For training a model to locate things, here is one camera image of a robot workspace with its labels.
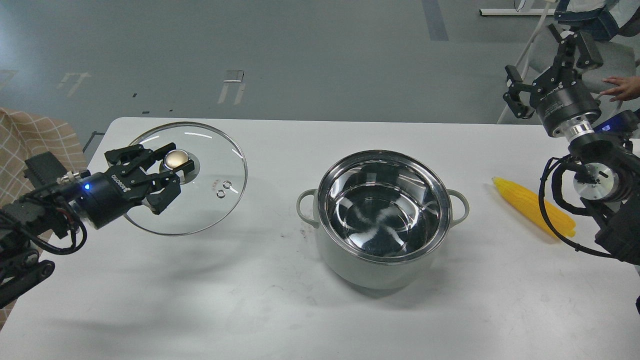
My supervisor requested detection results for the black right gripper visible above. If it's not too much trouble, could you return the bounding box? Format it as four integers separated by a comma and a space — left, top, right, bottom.
503, 23, 604, 137

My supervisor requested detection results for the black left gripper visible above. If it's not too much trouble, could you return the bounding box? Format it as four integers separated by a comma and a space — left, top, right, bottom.
80, 143, 195, 230

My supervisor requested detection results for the glass pot lid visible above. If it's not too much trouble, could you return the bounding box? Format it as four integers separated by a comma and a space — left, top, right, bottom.
125, 121, 249, 236

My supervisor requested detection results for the yellow corn cob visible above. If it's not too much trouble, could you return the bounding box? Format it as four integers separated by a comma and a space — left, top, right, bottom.
491, 177, 576, 239

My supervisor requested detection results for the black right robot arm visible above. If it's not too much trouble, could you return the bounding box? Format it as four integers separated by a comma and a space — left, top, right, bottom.
502, 24, 640, 265

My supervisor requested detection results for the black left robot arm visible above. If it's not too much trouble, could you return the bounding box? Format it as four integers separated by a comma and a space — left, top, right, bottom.
0, 143, 195, 307

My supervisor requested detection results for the bystander hand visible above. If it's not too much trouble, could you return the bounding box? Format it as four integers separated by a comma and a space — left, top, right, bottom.
599, 76, 640, 102

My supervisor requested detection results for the grey office chair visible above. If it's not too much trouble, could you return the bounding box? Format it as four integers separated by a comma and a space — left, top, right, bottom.
498, 0, 639, 141

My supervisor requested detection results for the blue denim clothing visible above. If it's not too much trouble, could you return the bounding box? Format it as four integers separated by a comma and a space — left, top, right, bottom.
553, 0, 640, 41

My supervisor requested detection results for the beige checkered cloth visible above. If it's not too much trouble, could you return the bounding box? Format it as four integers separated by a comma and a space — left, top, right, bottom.
0, 108, 88, 331

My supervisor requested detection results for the steel pot with grey handles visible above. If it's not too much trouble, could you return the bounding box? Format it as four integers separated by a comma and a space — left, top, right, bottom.
295, 149, 471, 291

